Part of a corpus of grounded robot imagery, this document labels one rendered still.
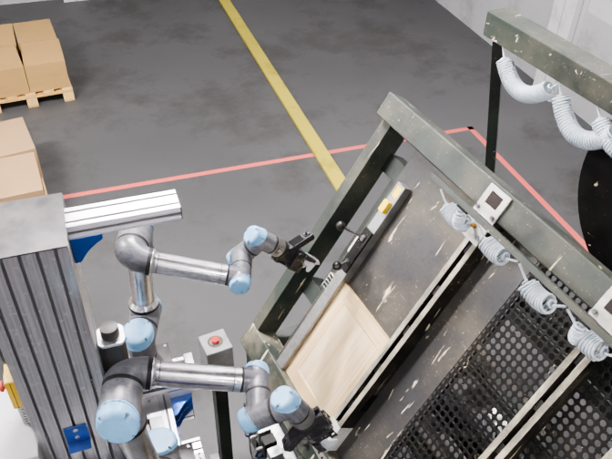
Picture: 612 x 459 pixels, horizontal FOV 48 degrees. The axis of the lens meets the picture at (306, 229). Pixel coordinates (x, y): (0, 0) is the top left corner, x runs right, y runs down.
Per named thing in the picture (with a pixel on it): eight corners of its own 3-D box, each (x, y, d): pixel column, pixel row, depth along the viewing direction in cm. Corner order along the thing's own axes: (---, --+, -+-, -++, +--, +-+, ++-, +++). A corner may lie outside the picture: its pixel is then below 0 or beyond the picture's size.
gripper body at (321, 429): (339, 436, 208) (322, 420, 200) (314, 451, 209) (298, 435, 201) (331, 416, 214) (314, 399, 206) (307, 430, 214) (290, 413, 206)
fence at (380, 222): (283, 362, 299) (276, 361, 296) (404, 183, 266) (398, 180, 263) (288, 370, 295) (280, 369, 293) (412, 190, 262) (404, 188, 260)
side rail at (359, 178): (270, 324, 320) (251, 321, 312) (402, 124, 282) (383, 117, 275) (276, 332, 315) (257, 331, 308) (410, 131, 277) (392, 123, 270)
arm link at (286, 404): (265, 389, 196) (291, 379, 195) (282, 405, 204) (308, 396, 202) (268, 413, 191) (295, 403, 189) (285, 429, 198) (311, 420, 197)
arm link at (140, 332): (123, 364, 263) (117, 341, 254) (129, 337, 273) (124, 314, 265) (155, 364, 263) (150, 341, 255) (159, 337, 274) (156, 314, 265)
